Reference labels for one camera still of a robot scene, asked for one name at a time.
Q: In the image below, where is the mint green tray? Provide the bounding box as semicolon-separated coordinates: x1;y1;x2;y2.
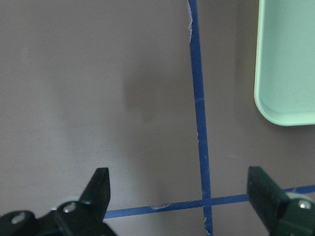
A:
254;0;315;126

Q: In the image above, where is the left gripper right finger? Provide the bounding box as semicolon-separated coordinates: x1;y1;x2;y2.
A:
247;166;315;236

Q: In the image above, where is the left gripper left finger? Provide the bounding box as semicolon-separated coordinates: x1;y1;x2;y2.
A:
0;168;116;236

